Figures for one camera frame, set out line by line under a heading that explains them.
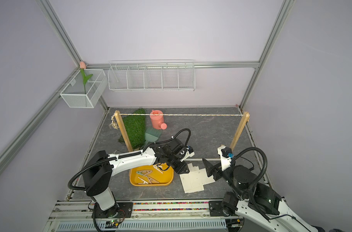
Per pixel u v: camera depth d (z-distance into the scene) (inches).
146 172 33.3
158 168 27.8
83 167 37.7
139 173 33.3
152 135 40.5
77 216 29.1
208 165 22.0
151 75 38.8
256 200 17.4
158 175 33.4
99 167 19.5
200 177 33.6
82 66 35.3
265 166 14.8
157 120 39.9
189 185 31.8
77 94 29.6
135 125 40.4
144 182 32.0
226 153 20.1
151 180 32.4
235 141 27.7
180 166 27.9
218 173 21.9
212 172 21.7
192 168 34.8
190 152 29.1
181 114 22.6
